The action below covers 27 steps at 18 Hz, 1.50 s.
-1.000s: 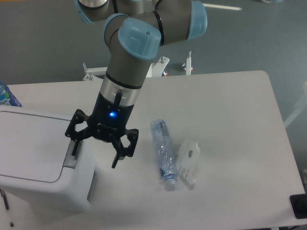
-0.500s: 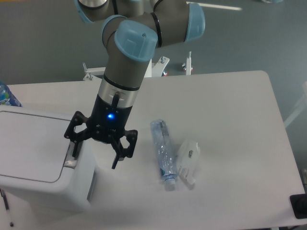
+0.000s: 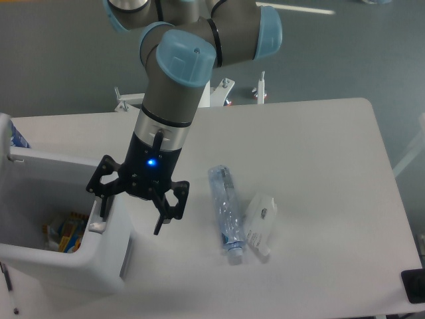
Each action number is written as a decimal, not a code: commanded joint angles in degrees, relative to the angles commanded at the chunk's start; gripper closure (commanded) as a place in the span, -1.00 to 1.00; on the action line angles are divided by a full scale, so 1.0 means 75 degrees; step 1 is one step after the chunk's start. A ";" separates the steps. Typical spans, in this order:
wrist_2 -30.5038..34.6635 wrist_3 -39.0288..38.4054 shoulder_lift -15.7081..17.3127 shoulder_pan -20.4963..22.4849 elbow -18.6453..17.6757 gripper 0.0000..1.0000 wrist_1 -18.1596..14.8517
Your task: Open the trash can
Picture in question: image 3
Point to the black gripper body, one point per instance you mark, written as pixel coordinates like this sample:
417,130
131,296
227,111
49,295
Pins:
148,168

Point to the white trash can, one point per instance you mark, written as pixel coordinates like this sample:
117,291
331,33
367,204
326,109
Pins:
38,186

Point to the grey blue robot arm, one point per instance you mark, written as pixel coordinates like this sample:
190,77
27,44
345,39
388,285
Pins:
179,50

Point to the colourful trash in can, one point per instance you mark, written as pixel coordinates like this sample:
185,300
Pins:
65,233

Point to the crushed clear plastic bottle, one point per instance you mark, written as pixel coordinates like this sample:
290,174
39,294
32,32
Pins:
228,213

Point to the blue labelled bottle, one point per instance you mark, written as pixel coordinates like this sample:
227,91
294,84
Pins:
16,138

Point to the white plastic wrapper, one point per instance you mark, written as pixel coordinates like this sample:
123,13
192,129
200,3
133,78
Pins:
259,220

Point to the black pen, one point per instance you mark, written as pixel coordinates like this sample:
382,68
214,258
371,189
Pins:
9,285

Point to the black device at edge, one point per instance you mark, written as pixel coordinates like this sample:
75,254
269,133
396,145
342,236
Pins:
413,281

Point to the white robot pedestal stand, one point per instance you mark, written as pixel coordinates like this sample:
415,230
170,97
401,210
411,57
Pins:
212,96

